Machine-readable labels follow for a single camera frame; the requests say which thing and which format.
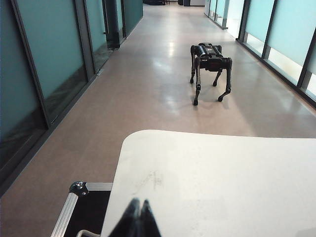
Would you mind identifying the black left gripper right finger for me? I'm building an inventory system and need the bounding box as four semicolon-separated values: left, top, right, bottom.
138;199;161;237

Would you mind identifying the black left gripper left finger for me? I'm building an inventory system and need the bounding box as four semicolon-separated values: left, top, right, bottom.
108;198;141;237

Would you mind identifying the black quadruped robot dog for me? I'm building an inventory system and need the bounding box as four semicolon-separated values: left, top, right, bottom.
189;42;233;106

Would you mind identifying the black aluminium-edged flight case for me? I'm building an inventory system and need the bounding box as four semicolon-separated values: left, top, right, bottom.
50;181;113;237

